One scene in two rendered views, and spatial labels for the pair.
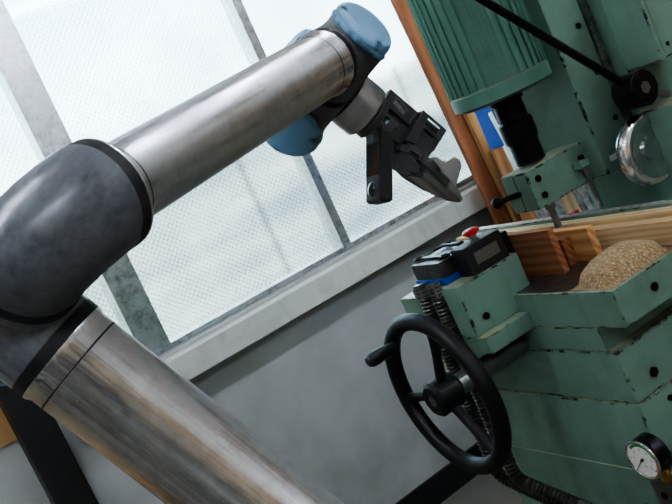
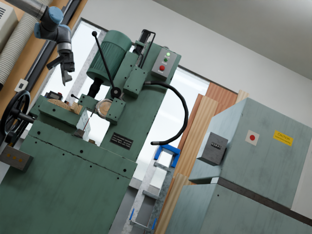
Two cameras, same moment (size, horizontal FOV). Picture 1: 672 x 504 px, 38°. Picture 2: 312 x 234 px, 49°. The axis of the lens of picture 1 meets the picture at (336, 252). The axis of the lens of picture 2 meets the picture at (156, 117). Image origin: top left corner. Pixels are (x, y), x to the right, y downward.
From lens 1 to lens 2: 1.71 m
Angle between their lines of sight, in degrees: 33
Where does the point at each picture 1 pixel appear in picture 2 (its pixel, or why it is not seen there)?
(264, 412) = not seen: hidden behind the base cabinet
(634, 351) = (39, 123)
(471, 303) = (39, 100)
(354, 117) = (58, 46)
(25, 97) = (83, 69)
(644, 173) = (98, 110)
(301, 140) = (35, 31)
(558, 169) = (90, 100)
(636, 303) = (45, 107)
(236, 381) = not seen: hidden behind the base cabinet
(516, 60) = (99, 66)
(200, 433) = not seen: outside the picture
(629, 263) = (55, 101)
